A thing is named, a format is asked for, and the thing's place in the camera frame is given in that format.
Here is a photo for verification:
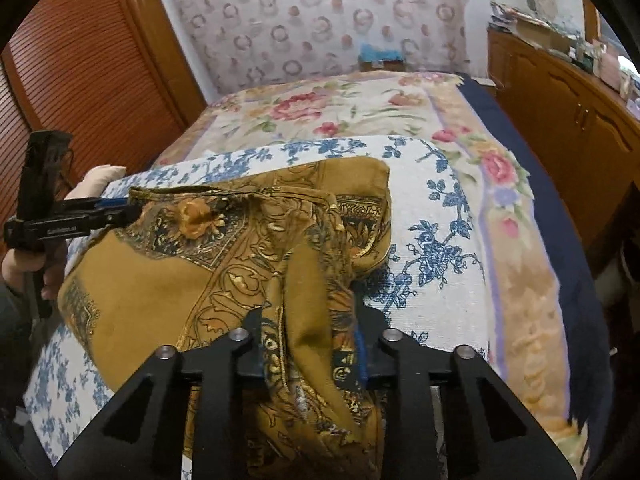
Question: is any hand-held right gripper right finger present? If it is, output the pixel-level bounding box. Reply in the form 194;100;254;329
352;305;576;480

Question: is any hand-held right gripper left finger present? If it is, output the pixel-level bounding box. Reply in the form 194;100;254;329
55;307;266;480

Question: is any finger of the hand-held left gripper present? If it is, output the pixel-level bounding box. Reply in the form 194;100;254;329
65;206;141;236
62;197;132;211

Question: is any mustard patterned shirt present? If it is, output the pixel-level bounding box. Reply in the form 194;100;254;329
57;156;393;480

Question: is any person's left hand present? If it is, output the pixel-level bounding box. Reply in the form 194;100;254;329
0;250;68;301

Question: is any pale pink pillow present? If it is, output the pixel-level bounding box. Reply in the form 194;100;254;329
65;164;127;201

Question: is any blue floral white blanket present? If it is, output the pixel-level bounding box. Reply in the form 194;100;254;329
22;135;488;480

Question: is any brown slatted wooden wardrobe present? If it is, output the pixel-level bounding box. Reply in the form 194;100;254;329
0;0;206;241

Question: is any sheer circle print curtain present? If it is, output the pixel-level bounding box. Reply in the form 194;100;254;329
155;0;473;96

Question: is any blue bundle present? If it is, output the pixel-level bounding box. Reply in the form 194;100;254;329
360;44;403;63

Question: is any brown wooden cabinet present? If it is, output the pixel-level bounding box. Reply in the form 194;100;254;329
487;27;640;281

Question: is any cardboard box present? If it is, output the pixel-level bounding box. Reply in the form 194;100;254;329
515;15;571;51

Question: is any pink bottle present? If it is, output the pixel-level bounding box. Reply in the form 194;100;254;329
600;52;621;88

